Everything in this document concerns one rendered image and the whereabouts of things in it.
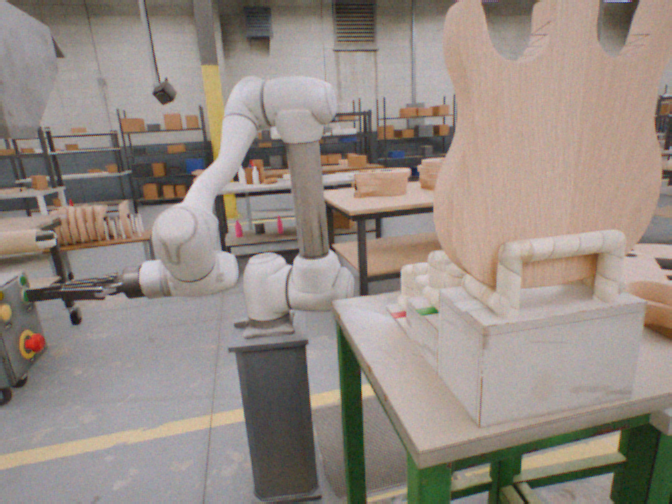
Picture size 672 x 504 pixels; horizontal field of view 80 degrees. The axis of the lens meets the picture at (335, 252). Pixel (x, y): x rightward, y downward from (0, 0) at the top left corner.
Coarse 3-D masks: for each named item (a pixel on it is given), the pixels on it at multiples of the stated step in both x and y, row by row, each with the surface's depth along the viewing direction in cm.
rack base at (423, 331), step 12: (408, 300) 86; (420, 300) 85; (408, 312) 87; (408, 324) 88; (420, 324) 80; (432, 324) 75; (408, 336) 88; (420, 336) 81; (432, 336) 75; (420, 348) 82; (432, 348) 76; (432, 360) 76
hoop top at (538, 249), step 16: (528, 240) 57; (544, 240) 57; (560, 240) 57; (576, 240) 57; (592, 240) 57; (608, 240) 58; (624, 240) 58; (512, 256) 55; (528, 256) 56; (544, 256) 56; (560, 256) 57
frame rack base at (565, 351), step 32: (544, 288) 68; (576, 288) 67; (448, 320) 67; (480, 320) 58; (512, 320) 57; (544, 320) 58; (576, 320) 59; (608, 320) 60; (640, 320) 61; (448, 352) 69; (480, 352) 58; (512, 352) 58; (544, 352) 59; (576, 352) 61; (608, 352) 62; (448, 384) 70; (480, 384) 59; (512, 384) 60; (544, 384) 61; (576, 384) 62; (608, 384) 64; (480, 416) 60; (512, 416) 62
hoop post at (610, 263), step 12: (600, 252) 60; (612, 252) 59; (624, 252) 59; (600, 264) 60; (612, 264) 59; (600, 276) 61; (612, 276) 60; (600, 288) 61; (612, 288) 60; (600, 300) 61; (612, 300) 61
